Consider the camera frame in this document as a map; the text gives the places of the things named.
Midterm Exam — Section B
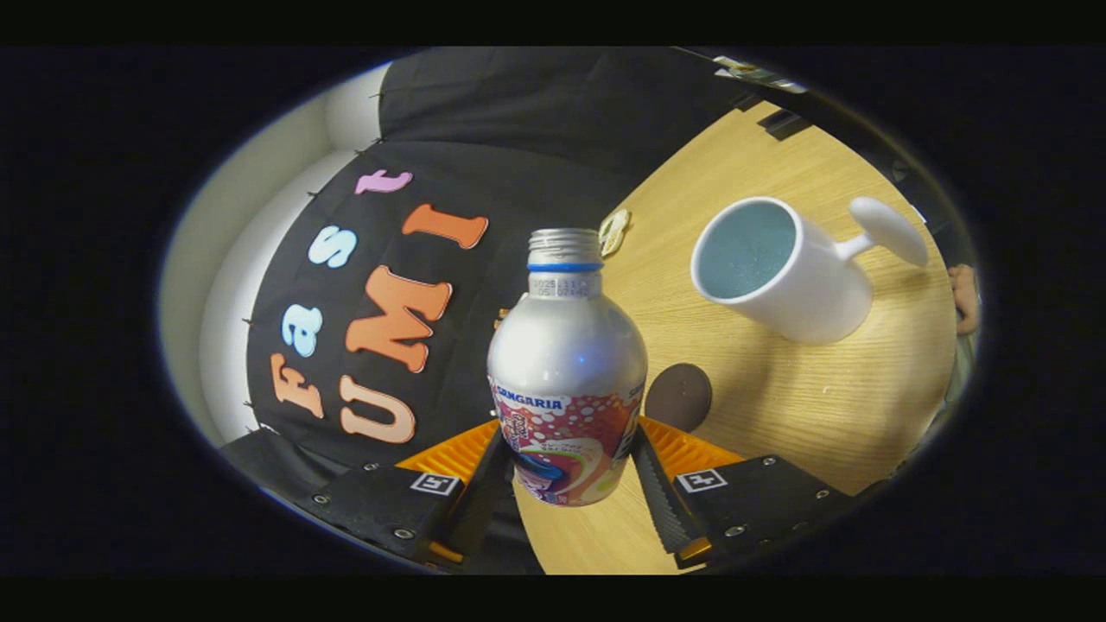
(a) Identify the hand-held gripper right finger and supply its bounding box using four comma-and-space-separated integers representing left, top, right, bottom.
629, 416, 856, 569

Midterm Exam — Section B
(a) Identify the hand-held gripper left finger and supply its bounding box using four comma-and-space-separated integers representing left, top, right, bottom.
298, 417, 517, 571

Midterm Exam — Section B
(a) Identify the dark brown round coaster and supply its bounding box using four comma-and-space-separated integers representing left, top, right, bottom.
645, 363, 714, 433

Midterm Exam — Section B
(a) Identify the silver juice bottle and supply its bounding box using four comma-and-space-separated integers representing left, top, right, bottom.
486, 228, 649, 507

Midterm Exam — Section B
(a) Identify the white cup with blue inside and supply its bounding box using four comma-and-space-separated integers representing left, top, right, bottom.
690, 196, 930, 345

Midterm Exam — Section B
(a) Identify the wooden table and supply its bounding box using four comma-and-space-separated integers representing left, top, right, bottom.
512, 99, 960, 575

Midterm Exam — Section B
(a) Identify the small white yellow tray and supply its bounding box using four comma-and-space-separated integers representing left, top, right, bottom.
599, 208, 632, 257

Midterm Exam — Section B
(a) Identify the black backdrop cloth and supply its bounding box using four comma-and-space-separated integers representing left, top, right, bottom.
220, 48, 779, 575

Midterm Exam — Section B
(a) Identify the small black block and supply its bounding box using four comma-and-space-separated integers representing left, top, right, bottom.
758, 108, 813, 141

